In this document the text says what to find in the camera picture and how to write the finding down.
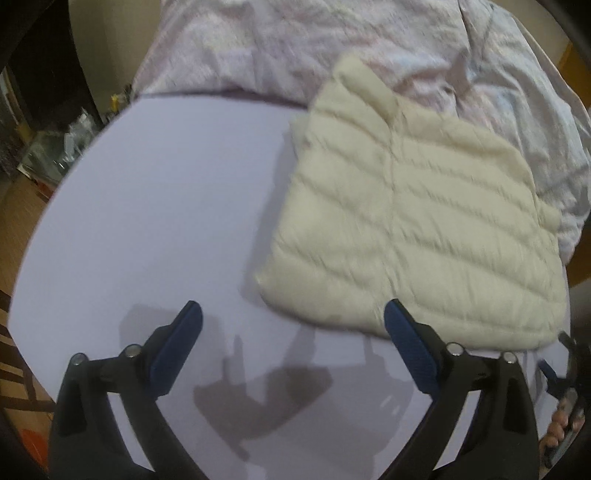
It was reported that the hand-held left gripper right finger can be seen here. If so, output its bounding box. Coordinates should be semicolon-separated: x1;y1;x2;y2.
384;299;541;480

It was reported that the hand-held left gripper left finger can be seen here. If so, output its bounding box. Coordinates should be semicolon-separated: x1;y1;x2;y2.
48;300;204;480

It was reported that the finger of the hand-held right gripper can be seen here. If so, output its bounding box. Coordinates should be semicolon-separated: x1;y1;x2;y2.
538;361;566;396
558;331;581;370

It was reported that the cream down jacket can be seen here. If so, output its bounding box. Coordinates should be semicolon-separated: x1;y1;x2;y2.
255;54;566;350

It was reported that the person's right hand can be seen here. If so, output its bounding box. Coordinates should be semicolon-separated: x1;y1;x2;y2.
539;406;572;457

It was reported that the wooden chair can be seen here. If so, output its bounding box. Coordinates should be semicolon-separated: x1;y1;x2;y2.
0;291;56;411

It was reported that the pink floral duvet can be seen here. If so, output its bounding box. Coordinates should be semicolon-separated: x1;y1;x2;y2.
131;0;591;259

